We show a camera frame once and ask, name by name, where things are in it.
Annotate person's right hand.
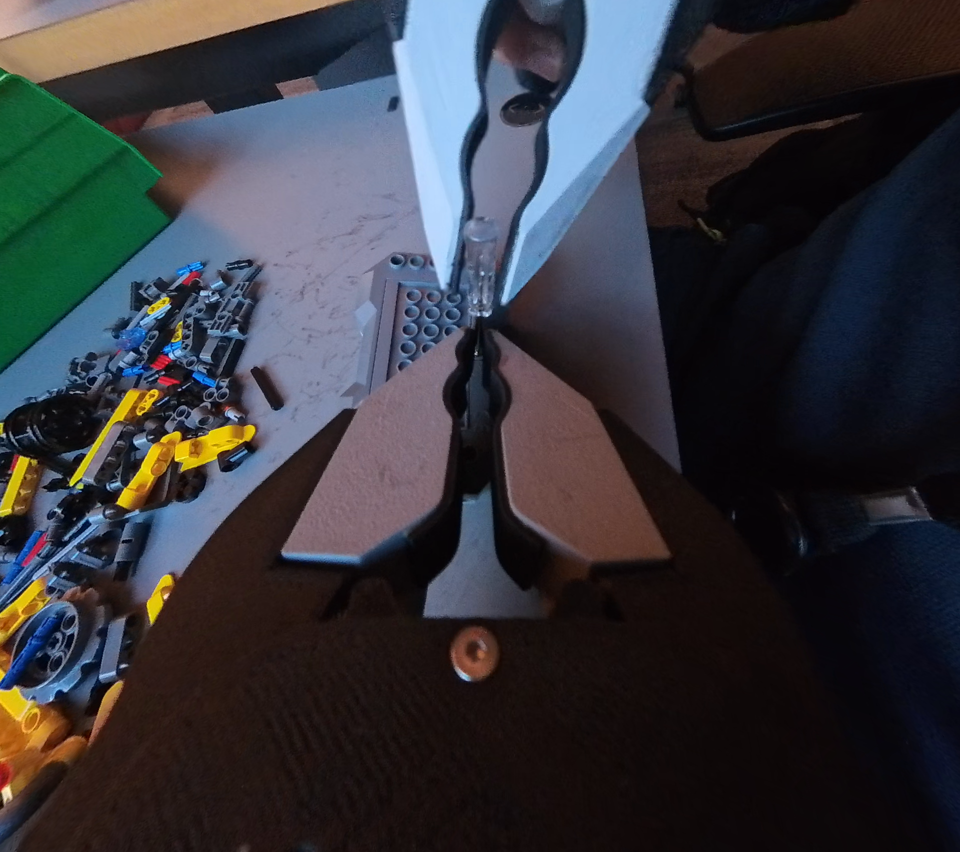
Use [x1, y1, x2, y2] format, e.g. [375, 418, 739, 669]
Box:
[493, 3, 567, 91]

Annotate grey desk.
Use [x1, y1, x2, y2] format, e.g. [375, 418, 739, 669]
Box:
[0, 75, 685, 726]

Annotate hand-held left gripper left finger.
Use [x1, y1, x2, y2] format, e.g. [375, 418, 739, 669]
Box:
[281, 330, 472, 566]

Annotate clear round peg brick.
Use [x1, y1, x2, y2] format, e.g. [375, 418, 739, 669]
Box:
[462, 216, 498, 322]

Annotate black toy tyre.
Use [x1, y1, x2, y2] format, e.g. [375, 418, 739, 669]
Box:
[0, 393, 97, 472]

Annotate person's dark clothing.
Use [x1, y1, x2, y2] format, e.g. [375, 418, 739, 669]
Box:
[648, 109, 960, 852]

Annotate green plastic bin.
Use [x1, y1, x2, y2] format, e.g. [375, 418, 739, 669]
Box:
[0, 70, 174, 373]

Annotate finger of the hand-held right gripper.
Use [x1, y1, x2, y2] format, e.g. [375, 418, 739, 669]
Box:
[393, 0, 528, 289]
[501, 0, 711, 307]

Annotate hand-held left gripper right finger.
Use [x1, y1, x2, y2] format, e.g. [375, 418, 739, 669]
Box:
[478, 329, 674, 589]

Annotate pile of mixed small bricks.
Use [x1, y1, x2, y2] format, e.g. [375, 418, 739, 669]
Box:
[0, 255, 264, 819]

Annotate grey toothed sprocket wheel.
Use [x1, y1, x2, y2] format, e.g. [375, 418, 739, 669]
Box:
[0, 588, 115, 709]

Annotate grey studded plate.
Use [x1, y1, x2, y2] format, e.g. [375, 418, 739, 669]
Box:
[346, 252, 470, 405]

